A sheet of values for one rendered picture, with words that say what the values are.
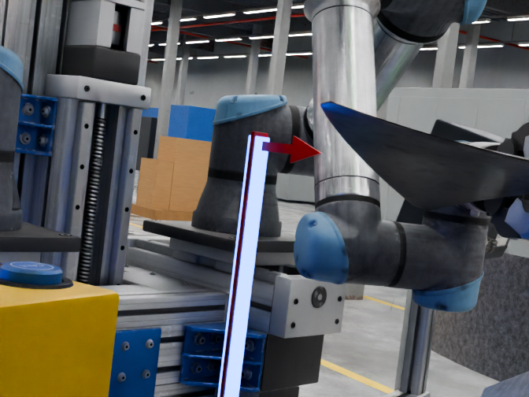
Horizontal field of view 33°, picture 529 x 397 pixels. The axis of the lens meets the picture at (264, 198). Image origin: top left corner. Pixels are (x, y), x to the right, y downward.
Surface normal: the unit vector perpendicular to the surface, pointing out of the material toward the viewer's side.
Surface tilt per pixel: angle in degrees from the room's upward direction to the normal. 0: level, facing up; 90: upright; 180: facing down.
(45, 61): 90
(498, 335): 90
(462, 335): 90
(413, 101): 90
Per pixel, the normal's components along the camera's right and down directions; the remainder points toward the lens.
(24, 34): 0.72, 0.12
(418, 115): -0.82, -0.07
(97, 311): 0.86, 0.13
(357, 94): 0.36, -0.32
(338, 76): -0.29, -0.33
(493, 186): -0.20, 0.95
